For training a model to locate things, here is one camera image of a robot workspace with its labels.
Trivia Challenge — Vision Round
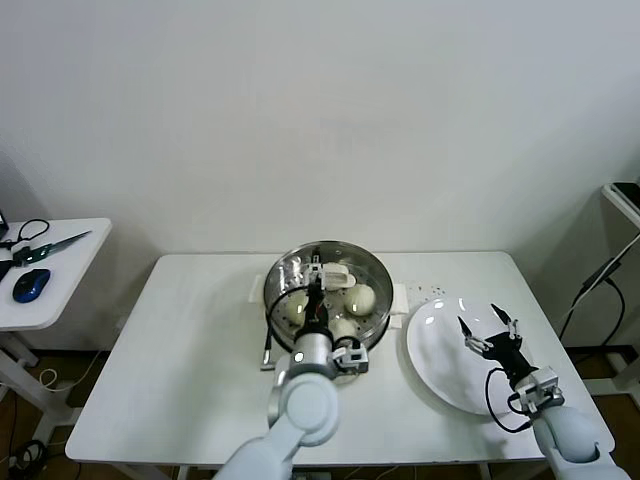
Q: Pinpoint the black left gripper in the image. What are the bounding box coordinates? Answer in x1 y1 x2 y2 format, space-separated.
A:
299 252 332 336

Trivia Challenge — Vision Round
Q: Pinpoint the white electric cooker base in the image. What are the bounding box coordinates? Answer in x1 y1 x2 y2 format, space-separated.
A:
248 274 410 384

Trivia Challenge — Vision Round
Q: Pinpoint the white coiled floor cable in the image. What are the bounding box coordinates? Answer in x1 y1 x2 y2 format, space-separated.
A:
38 349 109 394

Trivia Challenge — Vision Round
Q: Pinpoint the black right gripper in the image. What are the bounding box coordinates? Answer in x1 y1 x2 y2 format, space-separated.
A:
457 302 542 389

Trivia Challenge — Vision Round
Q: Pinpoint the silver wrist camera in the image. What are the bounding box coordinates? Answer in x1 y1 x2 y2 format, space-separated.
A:
332 337 371 381
509 367 566 416

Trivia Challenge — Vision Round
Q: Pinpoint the black looped cable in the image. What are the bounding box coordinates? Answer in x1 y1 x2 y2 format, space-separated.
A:
0 218 50 251

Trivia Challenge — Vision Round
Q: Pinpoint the white side table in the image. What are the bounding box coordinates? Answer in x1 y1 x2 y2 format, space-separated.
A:
0 217 113 436

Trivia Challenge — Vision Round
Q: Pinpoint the white steamed baozi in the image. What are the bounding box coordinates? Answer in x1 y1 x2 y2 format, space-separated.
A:
345 284 377 316
329 317 357 341
279 294 309 326

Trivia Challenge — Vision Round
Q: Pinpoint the blue computer mouse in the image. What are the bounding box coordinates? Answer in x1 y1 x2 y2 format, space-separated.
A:
12 268 53 304

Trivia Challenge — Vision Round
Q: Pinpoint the perforated steel steamer basket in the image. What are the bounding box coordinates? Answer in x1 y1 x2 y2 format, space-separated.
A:
264 279 394 354

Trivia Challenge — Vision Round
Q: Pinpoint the round white plate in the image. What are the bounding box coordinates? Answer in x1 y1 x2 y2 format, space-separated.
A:
405 298 535 415

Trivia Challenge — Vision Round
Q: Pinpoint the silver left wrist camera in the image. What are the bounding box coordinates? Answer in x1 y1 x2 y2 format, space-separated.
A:
332 337 371 381

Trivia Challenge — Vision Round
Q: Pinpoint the black power adapter cable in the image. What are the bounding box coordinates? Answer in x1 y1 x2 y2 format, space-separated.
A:
557 232 640 351

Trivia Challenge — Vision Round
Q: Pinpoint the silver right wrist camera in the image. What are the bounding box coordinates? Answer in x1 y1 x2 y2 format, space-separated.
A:
509 367 566 416

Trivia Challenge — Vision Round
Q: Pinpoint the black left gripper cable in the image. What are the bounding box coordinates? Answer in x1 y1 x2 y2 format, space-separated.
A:
259 284 309 371

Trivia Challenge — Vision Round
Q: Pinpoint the round glass pot lid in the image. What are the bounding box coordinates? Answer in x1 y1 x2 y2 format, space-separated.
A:
263 240 394 346

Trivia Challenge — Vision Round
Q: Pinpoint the black flat device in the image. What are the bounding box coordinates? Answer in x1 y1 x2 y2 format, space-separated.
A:
612 182 640 209

